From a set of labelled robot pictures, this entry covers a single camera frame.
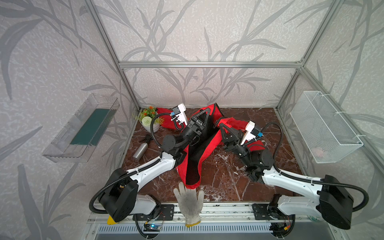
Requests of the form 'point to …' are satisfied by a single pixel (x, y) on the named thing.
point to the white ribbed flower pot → (156, 127)
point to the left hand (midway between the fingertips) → (212, 109)
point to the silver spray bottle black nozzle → (142, 149)
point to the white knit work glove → (191, 204)
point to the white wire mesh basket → (328, 134)
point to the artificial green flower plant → (147, 115)
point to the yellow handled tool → (110, 221)
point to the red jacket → (190, 167)
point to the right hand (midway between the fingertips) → (222, 121)
